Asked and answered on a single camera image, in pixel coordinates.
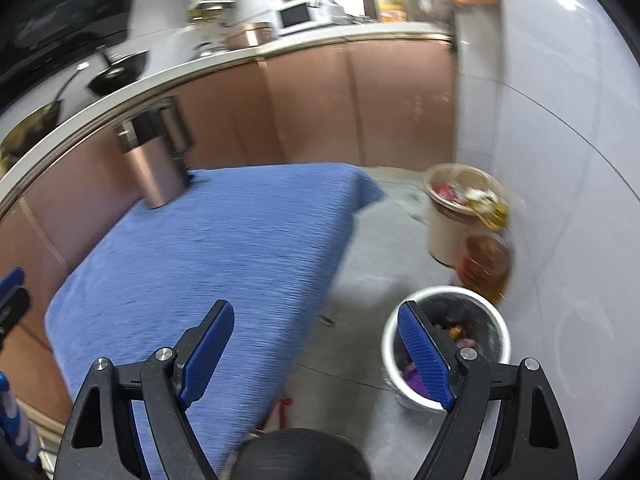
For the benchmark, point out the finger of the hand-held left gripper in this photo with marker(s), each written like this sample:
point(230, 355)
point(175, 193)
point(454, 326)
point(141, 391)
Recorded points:
point(12, 290)

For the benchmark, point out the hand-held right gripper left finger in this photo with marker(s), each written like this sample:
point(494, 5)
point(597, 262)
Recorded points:
point(207, 355)

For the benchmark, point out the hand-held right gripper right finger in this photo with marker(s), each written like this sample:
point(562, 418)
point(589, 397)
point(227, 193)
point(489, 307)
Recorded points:
point(425, 355)

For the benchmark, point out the purple round lid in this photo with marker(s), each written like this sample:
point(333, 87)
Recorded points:
point(415, 382)

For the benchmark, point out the white bin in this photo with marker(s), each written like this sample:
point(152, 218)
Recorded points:
point(495, 330)

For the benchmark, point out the amber oil bottle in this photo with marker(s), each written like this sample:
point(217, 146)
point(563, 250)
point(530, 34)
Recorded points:
point(487, 265)

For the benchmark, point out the blue towel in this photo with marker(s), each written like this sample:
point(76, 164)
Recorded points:
point(225, 240)

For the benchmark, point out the beige bin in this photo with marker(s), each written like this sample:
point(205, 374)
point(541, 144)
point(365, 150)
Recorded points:
point(442, 235)

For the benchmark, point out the dark round object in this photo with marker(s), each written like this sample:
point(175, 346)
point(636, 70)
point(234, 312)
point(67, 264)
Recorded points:
point(300, 457)

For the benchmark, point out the brass wok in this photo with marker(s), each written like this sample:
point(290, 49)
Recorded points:
point(35, 120)

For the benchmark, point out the brown and black electric kettle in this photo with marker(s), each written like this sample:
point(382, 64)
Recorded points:
point(155, 170)

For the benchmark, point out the black frying pan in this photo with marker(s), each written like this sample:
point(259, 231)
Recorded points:
point(120, 72)

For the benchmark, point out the black range hood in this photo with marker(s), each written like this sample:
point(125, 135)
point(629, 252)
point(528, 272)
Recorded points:
point(55, 15)

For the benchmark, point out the steel pot lid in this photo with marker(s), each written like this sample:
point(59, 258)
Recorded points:
point(209, 51)

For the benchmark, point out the brown rice cooker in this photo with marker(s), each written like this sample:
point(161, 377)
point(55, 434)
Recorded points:
point(247, 35)

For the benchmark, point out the yellow packet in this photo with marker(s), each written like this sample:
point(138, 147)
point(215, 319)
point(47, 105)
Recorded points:
point(392, 11)

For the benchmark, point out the white microwave oven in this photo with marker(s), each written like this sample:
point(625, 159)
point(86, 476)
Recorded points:
point(297, 17)

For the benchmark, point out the red metal frame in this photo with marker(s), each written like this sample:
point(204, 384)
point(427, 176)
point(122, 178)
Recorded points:
point(282, 410)

